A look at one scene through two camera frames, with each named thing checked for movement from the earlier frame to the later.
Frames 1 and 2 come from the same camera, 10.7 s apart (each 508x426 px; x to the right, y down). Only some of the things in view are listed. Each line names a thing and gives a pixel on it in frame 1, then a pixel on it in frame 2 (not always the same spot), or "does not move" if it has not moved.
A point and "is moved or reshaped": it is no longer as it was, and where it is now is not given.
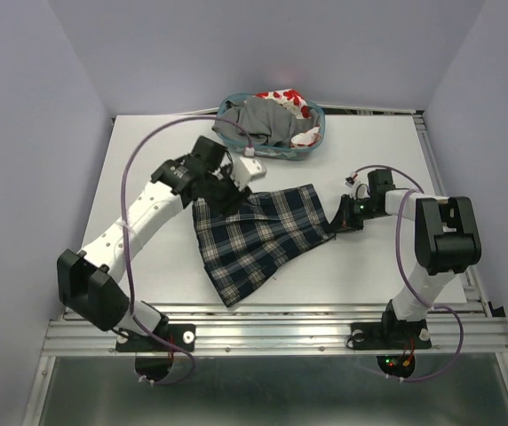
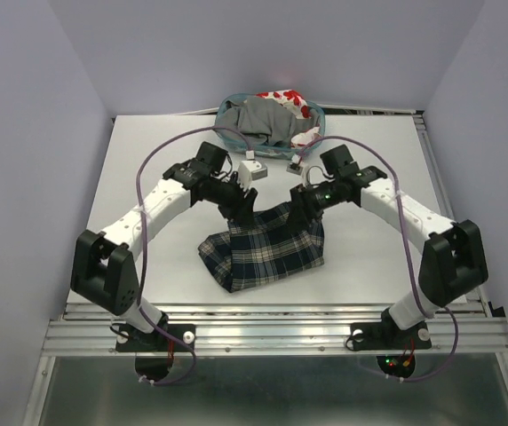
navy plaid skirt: x=248 y=251 is moved or reshaped
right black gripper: x=344 y=218 to x=302 y=209
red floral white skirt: x=300 y=108 does not move
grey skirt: x=262 y=120 does not move
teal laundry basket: x=270 y=152 does not move
